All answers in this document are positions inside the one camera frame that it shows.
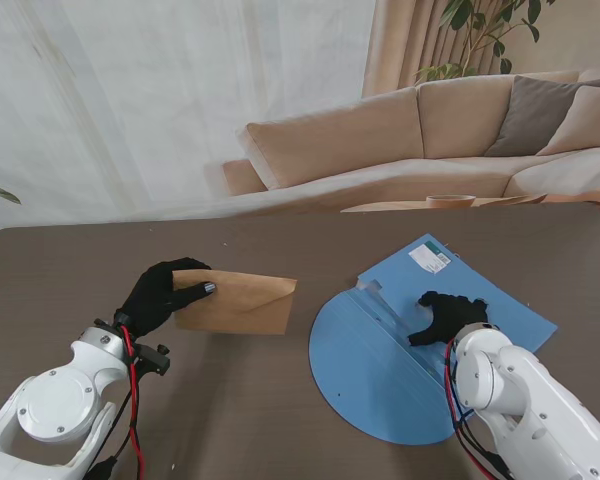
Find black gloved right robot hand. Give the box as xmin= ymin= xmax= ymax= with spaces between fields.
xmin=406 ymin=290 xmax=490 ymax=349

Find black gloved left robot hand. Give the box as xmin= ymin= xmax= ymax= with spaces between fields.
xmin=114 ymin=257 xmax=218 ymax=339

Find blue expanding file folder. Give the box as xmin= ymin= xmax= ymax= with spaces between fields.
xmin=308 ymin=232 xmax=559 ymax=446

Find brown paper envelope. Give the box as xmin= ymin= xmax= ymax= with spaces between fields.
xmin=172 ymin=268 xmax=299 ymax=336

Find light wooden coffee table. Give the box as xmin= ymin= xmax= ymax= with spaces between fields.
xmin=339 ymin=193 xmax=549 ymax=214

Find dark green plant leaves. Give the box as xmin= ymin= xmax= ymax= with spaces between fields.
xmin=0 ymin=127 xmax=22 ymax=205

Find beige fabric sofa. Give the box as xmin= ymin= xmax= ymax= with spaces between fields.
xmin=223 ymin=69 xmax=600 ymax=211

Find white sheer curtain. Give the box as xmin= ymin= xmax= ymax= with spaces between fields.
xmin=0 ymin=0 xmax=376 ymax=231

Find grey sofa cushion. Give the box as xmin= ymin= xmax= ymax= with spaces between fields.
xmin=483 ymin=74 xmax=600 ymax=159

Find beige sofa cushion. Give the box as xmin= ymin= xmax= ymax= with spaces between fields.
xmin=535 ymin=84 xmax=600 ymax=156

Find beige pleated curtain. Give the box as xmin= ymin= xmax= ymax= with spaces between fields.
xmin=362 ymin=0 xmax=481 ymax=99

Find green leafy houseplant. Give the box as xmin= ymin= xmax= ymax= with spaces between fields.
xmin=413 ymin=0 xmax=556 ymax=84

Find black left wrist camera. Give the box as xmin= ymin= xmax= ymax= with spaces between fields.
xmin=134 ymin=343 xmax=172 ymax=375

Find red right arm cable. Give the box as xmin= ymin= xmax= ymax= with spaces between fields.
xmin=443 ymin=339 xmax=501 ymax=480

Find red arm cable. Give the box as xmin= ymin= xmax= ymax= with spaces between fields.
xmin=443 ymin=339 xmax=501 ymax=480
xmin=121 ymin=324 xmax=145 ymax=480

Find red left arm cable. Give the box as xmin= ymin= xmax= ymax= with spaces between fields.
xmin=121 ymin=324 xmax=145 ymax=480

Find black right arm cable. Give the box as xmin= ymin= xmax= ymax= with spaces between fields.
xmin=449 ymin=399 xmax=514 ymax=480

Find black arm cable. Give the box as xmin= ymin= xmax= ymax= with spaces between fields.
xmin=87 ymin=379 xmax=134 ymax=480
xmin=449 ymin=399 xmax=514 ymax=480

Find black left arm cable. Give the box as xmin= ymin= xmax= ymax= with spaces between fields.
xmin=87 ymin=379 xmax=134 ymax=480

